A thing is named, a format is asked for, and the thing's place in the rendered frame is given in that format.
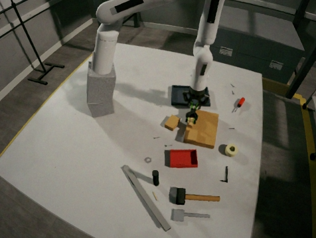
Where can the pale yellow ring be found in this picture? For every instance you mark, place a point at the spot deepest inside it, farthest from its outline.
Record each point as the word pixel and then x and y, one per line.
pixel 232 147

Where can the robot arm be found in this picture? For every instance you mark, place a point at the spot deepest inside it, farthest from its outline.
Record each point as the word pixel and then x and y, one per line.
pixel 111 15

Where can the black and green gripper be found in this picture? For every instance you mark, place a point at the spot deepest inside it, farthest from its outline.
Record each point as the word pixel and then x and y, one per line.
pixel 195 95

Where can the black mallet with wooden handle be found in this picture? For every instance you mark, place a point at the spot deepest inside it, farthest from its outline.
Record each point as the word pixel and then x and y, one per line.
pixel 181 197

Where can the red open tray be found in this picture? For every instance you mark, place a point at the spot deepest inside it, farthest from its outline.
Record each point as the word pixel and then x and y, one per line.
pixel 183 158

